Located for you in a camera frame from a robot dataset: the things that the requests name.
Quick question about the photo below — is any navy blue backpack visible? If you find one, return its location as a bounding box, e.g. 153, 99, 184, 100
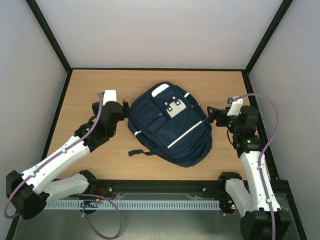
127, 81, 213, 168

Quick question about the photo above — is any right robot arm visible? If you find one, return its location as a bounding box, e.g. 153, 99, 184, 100
207, 102, 291, 240

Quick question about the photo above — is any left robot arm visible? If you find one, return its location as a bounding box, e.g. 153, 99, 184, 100
3, 98, 129, 220

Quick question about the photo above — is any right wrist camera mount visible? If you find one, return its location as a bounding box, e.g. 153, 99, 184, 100
227, 96, 244, 117

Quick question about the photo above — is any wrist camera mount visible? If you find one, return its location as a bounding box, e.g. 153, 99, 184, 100
227, 96, 244, 117
97, 89, 117, 105

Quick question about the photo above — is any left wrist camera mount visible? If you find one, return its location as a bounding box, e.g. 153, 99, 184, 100
97, 89, 117, 105

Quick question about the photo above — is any black aluminium frame rail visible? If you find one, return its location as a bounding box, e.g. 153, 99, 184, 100
52, 178, 291, 198

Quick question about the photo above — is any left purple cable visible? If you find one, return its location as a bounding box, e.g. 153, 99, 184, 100
3, 92, 124, 238

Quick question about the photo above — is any grey slotted cable duct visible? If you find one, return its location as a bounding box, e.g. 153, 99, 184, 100
45, 199, 220, 211

